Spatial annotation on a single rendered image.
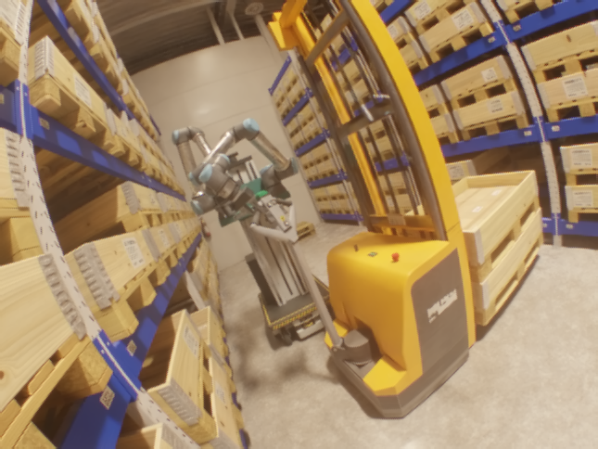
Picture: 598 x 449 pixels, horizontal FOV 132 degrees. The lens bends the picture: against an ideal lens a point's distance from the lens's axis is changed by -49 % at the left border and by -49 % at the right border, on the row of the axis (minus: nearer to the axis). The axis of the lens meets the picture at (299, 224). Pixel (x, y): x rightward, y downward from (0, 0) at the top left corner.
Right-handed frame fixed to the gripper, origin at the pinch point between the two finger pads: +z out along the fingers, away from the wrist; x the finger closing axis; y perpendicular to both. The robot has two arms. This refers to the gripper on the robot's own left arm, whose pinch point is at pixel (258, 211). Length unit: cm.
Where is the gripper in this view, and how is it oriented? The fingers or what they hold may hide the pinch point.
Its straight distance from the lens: 129.7
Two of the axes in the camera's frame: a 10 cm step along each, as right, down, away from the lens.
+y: -0.7, 6.8, -7.3
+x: 6.9, -4.9, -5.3
